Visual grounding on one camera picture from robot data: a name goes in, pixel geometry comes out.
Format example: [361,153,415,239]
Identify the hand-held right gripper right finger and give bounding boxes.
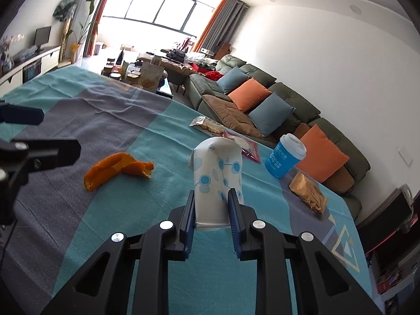
[227,188,383,315]

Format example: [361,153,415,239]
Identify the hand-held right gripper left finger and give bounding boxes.
[41,190,197,315]

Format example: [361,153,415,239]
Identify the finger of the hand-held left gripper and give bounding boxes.
[0,103,45,126]
[0,139,81,173]

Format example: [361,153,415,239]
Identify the white paper cup blue dots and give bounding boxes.
[190,137,244,232]

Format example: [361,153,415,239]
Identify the white TV cabinet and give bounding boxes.
[0,46,61,87]

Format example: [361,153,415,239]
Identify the plastic-wrapped bundle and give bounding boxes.
[15,46,40,60]

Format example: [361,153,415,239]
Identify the teal grey tablecloth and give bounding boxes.
[0,65,375,315]

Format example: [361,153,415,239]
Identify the orange peel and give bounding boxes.
[83,153,155,192]

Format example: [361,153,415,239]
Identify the artificial flower vase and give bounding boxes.
[0,36,14,56]

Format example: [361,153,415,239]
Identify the small black monitor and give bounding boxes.
[34,26,52,52]

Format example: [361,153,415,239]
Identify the gold snack wrapper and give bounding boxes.
[289,172,329,213]

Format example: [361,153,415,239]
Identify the clear red-edged wrapper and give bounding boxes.
[223,130,262,163]

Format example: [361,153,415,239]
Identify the blue cup white lid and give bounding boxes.
[264,133,307,178]

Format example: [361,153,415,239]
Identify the tall leafy plant gold vase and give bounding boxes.
[62,0,99,63]

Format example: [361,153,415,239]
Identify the clear biscuit packet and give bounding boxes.
[190,115,228,136]

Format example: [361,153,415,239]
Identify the group of jars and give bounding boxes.
[102,57,145,87]

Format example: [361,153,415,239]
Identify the cloth-covered standing fan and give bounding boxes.
[52,0,77,61]

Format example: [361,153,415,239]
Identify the white standing air conditioner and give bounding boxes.
[70,0,107,61]

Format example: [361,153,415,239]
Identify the orange pillow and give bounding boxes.
[293,124,350,182]
[227,78,273,112]

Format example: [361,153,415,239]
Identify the brown sofa seat pad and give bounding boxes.
[202,94,260,135]

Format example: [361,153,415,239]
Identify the blue pillow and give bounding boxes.
[216,66,250,94]
[248,92,296,137]

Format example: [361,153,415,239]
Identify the kraft paper bag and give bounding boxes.
[139,64,165,92]

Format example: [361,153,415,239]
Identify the grey orange curtain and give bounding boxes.
[82,0,120,56]
[197,0,248,53]

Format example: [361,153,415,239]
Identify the dark coffee table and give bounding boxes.
[100,56,174,101]

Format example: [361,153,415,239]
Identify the green sofa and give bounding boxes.
[184,55,370,220]

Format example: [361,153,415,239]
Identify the low shelf red packets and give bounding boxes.
[367,246,420,306]

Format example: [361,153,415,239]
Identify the white clothes pile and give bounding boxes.
[188,54,219,69]

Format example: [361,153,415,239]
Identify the large window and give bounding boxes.
[102,0,227,40]

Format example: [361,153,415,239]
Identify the stepped wooden shelf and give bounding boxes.
[215,41,232,58]

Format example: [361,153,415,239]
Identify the white wall switch plate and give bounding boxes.
[398,148,413,166]

